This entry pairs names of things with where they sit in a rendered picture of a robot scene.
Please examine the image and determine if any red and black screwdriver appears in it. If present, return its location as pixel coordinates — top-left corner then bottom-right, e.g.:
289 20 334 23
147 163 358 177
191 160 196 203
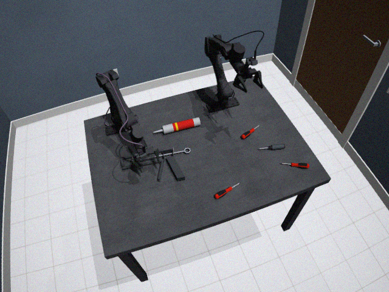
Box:
280 163 309 169
215 182 241 199
241 125 260 139

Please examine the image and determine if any white sealant cartridge with red and yellow stripes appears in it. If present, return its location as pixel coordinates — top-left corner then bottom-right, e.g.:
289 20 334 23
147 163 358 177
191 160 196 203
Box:
154 117 201 134

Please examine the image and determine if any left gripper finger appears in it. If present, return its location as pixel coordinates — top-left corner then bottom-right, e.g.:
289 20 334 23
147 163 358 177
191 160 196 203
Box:
253 71 263 89
233 76 247 93

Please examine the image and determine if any grey screwdriver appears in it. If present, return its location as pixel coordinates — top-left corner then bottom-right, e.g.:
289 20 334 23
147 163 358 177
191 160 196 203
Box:
266 144 285 150

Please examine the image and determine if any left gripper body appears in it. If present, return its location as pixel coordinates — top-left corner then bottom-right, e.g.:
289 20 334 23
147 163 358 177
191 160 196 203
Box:
233 57 259 84

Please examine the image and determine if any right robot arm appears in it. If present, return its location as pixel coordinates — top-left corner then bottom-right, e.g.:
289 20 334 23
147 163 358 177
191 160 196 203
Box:
96 69 145 142

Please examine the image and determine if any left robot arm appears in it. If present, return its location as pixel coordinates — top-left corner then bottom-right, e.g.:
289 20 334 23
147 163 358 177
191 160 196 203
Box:
204 34 246 113

